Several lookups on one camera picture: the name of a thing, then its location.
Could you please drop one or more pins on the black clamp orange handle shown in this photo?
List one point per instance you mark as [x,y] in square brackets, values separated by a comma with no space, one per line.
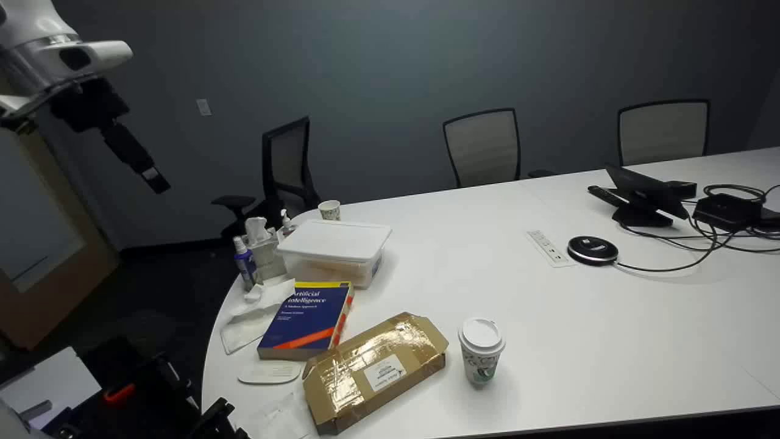
[148,381]

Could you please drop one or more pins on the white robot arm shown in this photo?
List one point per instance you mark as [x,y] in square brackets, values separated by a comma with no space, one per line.
[46,64]

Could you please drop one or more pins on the black conference phone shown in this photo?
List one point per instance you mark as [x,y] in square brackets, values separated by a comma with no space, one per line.
[641,202]

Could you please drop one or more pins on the white lidded coffee cup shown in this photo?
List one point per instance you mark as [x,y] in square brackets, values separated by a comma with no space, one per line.
[480,347]

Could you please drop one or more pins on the small paper cup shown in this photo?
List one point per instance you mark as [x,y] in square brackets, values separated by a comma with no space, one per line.
[329,212]

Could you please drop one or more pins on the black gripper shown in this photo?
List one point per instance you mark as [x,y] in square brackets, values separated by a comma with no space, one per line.
[95,107]

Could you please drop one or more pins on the blue and orange book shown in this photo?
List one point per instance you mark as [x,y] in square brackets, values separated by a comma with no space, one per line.
[308,324]

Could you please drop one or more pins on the grey office chair right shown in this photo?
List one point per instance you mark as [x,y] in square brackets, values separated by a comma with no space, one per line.
[660,131]

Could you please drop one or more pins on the white paper sheet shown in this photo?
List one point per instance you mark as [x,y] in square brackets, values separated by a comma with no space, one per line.
[61,381]

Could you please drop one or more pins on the black mesh office chair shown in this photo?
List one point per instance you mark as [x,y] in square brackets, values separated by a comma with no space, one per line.
[289,186]

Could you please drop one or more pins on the grey office chair middle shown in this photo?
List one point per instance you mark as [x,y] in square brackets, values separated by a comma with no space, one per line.
[482,148]

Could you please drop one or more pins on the round black speaker puck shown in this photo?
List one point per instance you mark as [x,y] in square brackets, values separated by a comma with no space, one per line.
[592,251]

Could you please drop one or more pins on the black perforated mounting board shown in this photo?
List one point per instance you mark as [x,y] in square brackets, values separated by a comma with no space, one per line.
[168,418]

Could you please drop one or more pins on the grey patterned tissue box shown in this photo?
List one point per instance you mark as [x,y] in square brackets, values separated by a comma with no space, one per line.
[264,251]

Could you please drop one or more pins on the black power adapter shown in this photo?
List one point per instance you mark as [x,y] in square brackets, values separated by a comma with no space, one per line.
[736,209]

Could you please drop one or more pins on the wooden door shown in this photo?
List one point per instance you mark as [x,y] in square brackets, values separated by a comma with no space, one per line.
[51,253]

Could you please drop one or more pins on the white wall outlet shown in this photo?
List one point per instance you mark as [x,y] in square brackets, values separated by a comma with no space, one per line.
[202,107]

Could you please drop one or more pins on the blue spray bottle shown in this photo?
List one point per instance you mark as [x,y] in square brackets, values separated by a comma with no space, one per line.
[245,264]

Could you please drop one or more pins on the grey office chair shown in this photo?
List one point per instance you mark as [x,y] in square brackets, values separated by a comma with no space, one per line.
[482,148]
[660,131]

